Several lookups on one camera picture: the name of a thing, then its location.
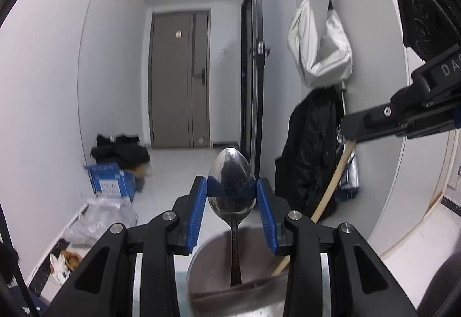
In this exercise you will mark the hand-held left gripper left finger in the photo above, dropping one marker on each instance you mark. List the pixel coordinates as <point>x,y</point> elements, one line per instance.
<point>197,216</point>

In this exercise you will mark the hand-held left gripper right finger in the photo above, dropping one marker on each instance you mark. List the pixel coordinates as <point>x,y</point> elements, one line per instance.
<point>265,216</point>

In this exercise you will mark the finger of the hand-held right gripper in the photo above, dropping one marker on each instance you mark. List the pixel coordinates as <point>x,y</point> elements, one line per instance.
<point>374,122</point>

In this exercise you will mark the metal spoon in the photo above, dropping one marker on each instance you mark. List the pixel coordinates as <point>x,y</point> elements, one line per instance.
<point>232,176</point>

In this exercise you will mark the metal utensil holder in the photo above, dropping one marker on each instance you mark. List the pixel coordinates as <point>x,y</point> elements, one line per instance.
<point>212,266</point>

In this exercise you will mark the thick wooden stick utensil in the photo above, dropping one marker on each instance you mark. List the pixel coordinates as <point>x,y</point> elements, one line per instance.
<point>333,180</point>

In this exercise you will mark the white shoulder bag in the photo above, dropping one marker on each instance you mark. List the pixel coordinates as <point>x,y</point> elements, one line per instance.
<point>324,50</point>

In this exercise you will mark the silver blue umbrella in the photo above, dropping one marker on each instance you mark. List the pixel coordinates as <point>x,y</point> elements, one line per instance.
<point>351,173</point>

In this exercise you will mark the black jacket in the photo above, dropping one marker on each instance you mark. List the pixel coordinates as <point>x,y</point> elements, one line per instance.
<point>309,151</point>

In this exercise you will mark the brown cardboard box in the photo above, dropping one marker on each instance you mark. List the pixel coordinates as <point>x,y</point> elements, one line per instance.
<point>142,171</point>

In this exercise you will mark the blue cardboard box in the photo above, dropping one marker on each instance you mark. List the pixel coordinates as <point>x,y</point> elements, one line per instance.
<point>110,183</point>

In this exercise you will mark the grey plastic bag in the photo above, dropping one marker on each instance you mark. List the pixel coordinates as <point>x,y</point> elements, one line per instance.
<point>101,219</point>

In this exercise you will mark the pile of black clothes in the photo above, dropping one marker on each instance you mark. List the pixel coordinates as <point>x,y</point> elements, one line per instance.
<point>119,153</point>

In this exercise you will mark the black framed glass door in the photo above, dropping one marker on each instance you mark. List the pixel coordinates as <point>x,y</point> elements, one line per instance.
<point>252,93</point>

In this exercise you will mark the brown door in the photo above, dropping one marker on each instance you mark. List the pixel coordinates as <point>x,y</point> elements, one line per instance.
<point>173,86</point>

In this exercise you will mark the white crumpled cloth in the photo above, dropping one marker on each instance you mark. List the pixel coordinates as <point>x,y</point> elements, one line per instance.
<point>59,268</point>

